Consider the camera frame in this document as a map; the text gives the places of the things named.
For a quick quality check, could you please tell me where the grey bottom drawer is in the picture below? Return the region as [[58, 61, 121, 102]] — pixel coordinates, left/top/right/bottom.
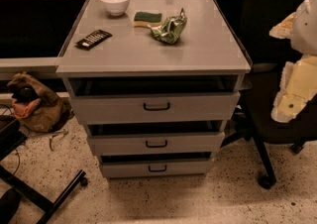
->
[[100, 160, 212, 178]]

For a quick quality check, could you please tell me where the crumpled green chip bag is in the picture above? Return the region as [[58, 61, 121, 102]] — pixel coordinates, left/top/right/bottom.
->
[[151, 9, 187, 45]]

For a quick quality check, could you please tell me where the grey drawer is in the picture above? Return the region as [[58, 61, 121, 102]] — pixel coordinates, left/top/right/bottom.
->
[[100, 160, 212, 178], [87, 132, 225, 156], [70, 92, 240, 125]]

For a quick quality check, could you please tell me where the brown backpack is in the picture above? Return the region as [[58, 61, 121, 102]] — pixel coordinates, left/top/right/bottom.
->
[[7, 72, 71, 133]]

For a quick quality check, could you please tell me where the green yellow sponge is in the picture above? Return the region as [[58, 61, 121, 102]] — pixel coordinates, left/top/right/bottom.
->
[[133, 12, 161, 28]]

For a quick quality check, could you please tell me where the black remote control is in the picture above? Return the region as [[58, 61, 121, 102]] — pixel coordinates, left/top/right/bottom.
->
[[75, 30, 112, 51]]

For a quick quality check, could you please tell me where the white bowl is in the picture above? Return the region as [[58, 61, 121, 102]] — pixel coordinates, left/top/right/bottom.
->
[[100, 0, 130, 16]]

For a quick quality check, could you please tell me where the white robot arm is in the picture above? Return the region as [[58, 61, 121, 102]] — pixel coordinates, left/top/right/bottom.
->
[[269, 0, 317, 123]]

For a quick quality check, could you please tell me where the grey drawer cabinet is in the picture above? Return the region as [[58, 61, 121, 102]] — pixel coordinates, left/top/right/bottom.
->
[[56, 0, 251, 166]]

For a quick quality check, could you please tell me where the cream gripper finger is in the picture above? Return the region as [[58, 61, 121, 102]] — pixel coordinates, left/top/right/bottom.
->
[[269, 13, 295, 39], [270, 55, 317, 123]]

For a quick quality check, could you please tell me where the black stand base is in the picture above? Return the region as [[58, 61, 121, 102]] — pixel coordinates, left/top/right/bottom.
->
[[0, 115, 88, 224]]

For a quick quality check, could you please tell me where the grey top drawer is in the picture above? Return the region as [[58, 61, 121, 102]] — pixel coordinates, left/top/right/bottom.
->
[[70, 92, 240, 125]]

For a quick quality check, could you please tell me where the black office chair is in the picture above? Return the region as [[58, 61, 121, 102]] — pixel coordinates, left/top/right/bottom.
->
[[223, 0, 317, 189]]

